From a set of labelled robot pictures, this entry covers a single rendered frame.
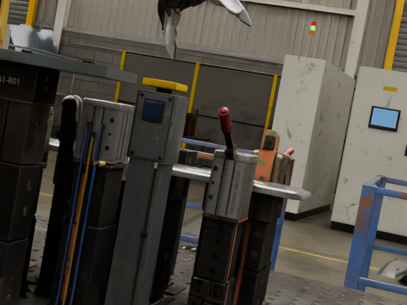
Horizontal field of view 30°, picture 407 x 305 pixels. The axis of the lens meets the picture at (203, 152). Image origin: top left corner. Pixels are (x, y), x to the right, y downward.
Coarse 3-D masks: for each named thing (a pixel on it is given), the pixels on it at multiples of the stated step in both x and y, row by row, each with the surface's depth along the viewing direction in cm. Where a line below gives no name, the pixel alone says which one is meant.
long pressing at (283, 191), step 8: (56, 144) 157; (128, 160) 152; (176, 168) 150; (184, 168) 157; (192, 168) 160; (200, 168) 165; (184, 176) 149; (192, 176) 148; (200, 176) 148; (208, 176) 147; (256, 184) 145; (264, 184) 153; (272, 184) 157; (280, 184) 161; (264, 192) 144; (272, 192) 144; (280, 192) 144; (288, 192) 144; (296, 192) 144; (304, 192) 154
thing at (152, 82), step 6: (144, 78) 122; (150, 78) 122; (144, 84) 122; (150, 84) 122; (156, 84) 122; (162, 84) 121; (168, 84) 121; (174, 84) 121; (180, 84) 123; (156, 90) 124; (162, 90) 123; (168, 90) 123; (174, 90) 124; (180, 90) 123; (186, 90) 126
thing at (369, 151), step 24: (360, 72) 909; (384, 72) 901; (360, 96) 909; (384, 96) 901; (360, 120) 909; (384, 120) 899; (360, 144) 909; (384, 144) 901; (360, 168) 909; (384, 168) 901; (336, 192) 918; (360, 192) 909; (336, 216) 917; (384, 216) 902
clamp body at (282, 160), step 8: (256, 152) 168; (280, 160) 166; (288, 160) 174; (280, 168) 167; (272, 176) 167; (280, 176) 167; (240, 240) 170; (240, 248) 170; (240, 256) 169; (232, 296) 170; (264, 296) 177; (264, 304) 177
